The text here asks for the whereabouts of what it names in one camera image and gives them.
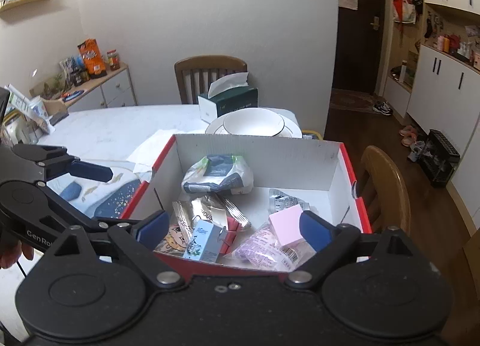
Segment curved wooden chair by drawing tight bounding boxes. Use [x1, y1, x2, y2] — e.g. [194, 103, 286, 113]
[360, 145, 411, 236]

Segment person's left hand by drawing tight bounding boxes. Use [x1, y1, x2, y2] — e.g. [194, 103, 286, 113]
[0, 235, 35, 269]

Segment white sideboard wooden top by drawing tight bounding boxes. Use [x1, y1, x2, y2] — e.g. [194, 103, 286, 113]
[62, 62, 137, 112]

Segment red cardboard box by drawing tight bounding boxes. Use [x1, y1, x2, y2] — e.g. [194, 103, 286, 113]
[120, 133, 374, 276]

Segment white paper towel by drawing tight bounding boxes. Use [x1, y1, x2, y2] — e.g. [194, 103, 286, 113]
[126, 129, 175, 174]

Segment blue label package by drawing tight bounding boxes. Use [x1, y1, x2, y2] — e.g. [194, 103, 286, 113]
[59, 55, 85, 84]

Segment long white green packet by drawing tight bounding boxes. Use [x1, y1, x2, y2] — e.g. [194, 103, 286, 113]
[4, 84, 56, 134]

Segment orange snack bag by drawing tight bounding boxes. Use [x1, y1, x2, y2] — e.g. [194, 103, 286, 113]
[77, 38, 107, 80]

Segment slatted wooden chair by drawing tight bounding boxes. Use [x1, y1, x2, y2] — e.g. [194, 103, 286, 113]
[174, 55, 248, 104]

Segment pink print plastic packet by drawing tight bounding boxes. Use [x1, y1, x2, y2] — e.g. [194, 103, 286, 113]
[230, 223, 319, 272]

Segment white plate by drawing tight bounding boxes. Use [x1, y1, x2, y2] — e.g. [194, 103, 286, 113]
[205, 115, 302, 139]

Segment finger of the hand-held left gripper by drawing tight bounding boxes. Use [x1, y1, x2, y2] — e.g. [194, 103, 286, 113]
[39, 185, 148, 236]
[10, 143, 114, 184]

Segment small clear plastic packet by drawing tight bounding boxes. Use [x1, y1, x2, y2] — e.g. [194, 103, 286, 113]
[217, 196, 252, 231]

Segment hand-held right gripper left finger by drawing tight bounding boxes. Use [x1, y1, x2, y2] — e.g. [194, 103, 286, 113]
[45, 210, 185, 293]

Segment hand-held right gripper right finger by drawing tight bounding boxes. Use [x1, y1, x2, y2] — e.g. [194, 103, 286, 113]
[284, 211, 433, 293]

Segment wooden wall shelf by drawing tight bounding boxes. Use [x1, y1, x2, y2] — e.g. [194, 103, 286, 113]
[0, 0, 62, 13]

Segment pink sticky note pad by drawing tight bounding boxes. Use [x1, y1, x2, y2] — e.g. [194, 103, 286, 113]
[269, 204, 305, 247]

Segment pink slippers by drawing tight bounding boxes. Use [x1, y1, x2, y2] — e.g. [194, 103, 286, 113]
[399, 125, 419, 146]

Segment patterned doormat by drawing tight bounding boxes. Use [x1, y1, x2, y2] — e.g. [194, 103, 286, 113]
[329, 89, 383, 114]

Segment dark door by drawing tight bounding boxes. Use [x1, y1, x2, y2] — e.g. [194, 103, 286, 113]
[330, 0, 387, 92]

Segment cartoon sticker card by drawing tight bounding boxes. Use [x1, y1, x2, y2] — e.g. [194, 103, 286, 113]
[154, 220, 190, 254]

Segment red and white bag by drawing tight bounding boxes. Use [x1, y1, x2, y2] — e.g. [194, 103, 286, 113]
[392, 0, 417, 24]

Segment silver printed sachet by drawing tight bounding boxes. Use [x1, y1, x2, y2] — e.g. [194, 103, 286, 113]
[269, 188, 310, 215]

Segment green and white tissue box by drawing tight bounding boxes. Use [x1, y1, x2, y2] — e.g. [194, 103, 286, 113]
[197, 72, 259, 123]

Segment lower white cabinets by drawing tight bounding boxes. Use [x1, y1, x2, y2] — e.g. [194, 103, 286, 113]
[407, 44, 480, 152]

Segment small light blue carton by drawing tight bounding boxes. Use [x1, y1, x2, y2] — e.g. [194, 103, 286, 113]
[182, 219, 227, 262]

